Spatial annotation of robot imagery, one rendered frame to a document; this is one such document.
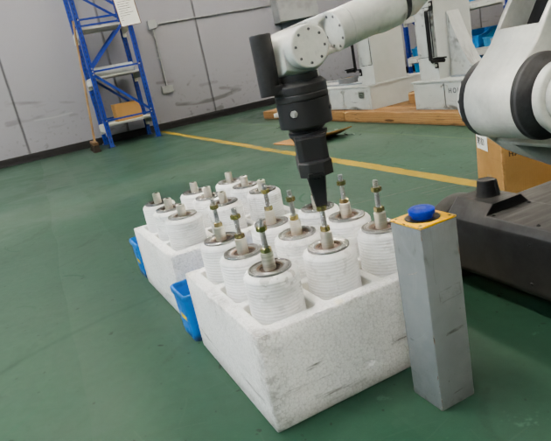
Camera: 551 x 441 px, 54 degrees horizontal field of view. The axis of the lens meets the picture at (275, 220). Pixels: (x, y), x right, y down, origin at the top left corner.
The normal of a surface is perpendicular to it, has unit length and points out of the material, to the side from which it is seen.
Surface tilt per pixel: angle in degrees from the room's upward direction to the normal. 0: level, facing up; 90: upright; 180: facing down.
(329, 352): 90
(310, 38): 90
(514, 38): 51
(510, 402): 0
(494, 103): 87
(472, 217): 46
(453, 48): 90
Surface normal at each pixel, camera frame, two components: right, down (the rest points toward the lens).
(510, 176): 0.00, 0.29
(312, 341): 0.44, 0.18
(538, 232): -0.77, -0.45
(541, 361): -0.19, -0.94
